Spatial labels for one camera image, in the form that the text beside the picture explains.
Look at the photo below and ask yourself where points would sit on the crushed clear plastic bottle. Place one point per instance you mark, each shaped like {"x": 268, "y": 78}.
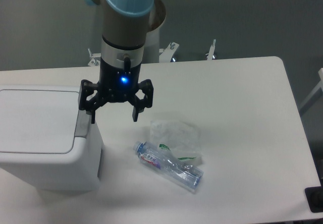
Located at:
{"x": 164, "y": 163}

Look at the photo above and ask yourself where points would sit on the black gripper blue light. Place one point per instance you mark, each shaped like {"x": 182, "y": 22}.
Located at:
{"x": 114, "y": 83}

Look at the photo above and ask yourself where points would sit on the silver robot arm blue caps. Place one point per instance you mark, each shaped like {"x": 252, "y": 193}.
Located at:
{"x": 125, "y": 26}

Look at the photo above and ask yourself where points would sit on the white frame at right edge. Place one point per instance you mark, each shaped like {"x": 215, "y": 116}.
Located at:
{"x": 312, "y": 97}

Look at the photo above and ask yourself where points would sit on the crumpled clear plastic bag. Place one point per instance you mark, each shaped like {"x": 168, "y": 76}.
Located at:
{"x": 181, "y": 139}

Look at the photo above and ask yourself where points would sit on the white push-lid trash can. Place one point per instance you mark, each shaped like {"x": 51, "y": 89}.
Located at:
{"x": 46, "y": 141}

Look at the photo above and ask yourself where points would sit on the black clamp at table corner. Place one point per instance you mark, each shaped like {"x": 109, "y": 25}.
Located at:
{"x": 314, "y": 198}

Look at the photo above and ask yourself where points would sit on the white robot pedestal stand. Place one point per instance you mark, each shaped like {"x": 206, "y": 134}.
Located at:
{"x": 152, "y": 52}

